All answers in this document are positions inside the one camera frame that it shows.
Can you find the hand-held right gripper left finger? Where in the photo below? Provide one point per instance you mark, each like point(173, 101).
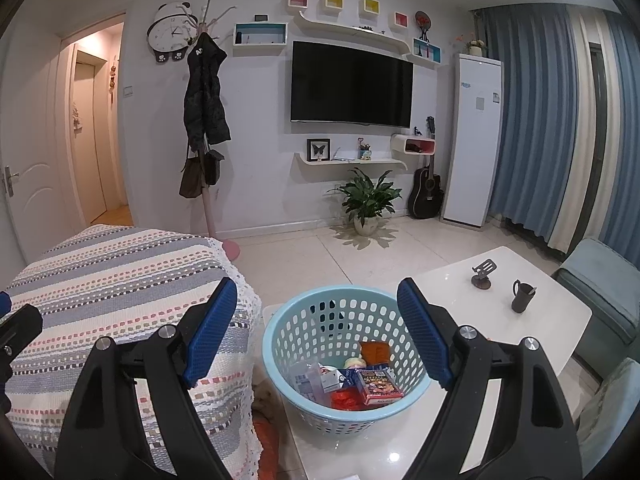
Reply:
point(212, 330)

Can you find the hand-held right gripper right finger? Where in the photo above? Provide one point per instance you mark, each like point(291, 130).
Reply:
point(422, 330)

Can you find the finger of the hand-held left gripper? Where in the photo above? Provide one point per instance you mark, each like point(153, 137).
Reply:
point(20, 327)

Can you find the orange brown snack wrapper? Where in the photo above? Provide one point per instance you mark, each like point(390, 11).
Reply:
point(375, 352)

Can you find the light blue plastic basket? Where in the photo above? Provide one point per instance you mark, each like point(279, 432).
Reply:
point(270, 345)

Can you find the small red box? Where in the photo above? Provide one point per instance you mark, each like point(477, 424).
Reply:
point(380, 385)

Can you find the cream round object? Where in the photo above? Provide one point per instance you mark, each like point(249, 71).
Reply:
point(354, 364)

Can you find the red plastic bag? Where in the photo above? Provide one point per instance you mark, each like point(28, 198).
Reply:
point(345, 400)

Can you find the clear plastic bottle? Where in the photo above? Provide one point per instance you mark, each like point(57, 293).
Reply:
point(307, 380)

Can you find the dark phone stand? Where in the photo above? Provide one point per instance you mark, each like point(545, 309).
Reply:
point(482, 280)

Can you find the dark mug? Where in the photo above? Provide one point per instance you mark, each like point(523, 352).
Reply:
point(522, 300)

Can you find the pink coat rack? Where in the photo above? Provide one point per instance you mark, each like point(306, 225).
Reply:
point(209, 210)

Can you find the white door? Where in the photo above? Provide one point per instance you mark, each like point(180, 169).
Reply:
point(35, 200)

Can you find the orange cloth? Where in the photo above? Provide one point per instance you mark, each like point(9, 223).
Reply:
point(270, 450)

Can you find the black guitar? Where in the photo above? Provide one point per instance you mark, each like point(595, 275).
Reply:
point(425, 195)

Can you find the green potted plant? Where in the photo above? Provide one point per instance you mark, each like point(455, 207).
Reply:
point(367, 200)

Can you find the brown bag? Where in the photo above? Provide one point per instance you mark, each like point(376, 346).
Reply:
point(191, 180)

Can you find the black bag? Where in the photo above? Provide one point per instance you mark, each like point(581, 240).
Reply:
point(213, 167)

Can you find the teal upholstered stool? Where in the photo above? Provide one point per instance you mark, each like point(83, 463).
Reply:
point(600, 290)
point(610, 410)

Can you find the hallway door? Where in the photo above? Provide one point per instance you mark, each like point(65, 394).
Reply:
point(92, 160)

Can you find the red white cubby shelf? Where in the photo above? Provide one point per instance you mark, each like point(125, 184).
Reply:
point(412, 146)

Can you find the white standing air conditioner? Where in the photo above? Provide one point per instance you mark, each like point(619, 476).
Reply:
point(472, 150)

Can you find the small shelf figurine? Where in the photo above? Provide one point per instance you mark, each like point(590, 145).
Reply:
point(365, 151)

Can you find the framed butterfly picture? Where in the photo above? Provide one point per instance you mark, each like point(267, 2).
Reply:
point(318, 150)

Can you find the black coat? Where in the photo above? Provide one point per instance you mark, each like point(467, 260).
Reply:
point(205, 100)

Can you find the blue curtain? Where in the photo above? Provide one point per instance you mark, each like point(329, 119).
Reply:
point(625, 160)
point(530, 125)

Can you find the cream curtain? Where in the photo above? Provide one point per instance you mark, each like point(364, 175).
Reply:
point(580, 160)

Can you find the black television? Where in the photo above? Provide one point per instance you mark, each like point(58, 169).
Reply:
point(350, 85)

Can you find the red hanging ornament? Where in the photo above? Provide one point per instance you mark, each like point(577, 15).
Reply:
point(113, 77)

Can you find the flower pot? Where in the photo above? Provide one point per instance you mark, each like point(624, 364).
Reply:
point(474, 47)

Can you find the round fan ornament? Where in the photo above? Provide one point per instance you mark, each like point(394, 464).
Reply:
point(424, 21)

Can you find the white curved wall shelf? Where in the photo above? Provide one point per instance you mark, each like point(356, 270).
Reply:
point(350, 164)

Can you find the blue box wall shelf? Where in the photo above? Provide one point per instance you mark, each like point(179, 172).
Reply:
point(427, 52)

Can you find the wide blue edged wall shelf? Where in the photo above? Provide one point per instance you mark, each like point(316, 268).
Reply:
point(260, 42)

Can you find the panda wall clock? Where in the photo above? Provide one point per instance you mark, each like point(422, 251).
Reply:
point(167, 32)

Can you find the long curved wall shelf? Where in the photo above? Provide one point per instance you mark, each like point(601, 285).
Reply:
point(350, 30)

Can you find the red wall cube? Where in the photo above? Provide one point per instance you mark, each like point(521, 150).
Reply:
point(400, 19)

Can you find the yellow green wall cube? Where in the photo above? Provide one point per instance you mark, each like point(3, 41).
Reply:
point(372, 5)

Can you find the pink wall cube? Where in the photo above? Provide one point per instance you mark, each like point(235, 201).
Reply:
point(297, 0)

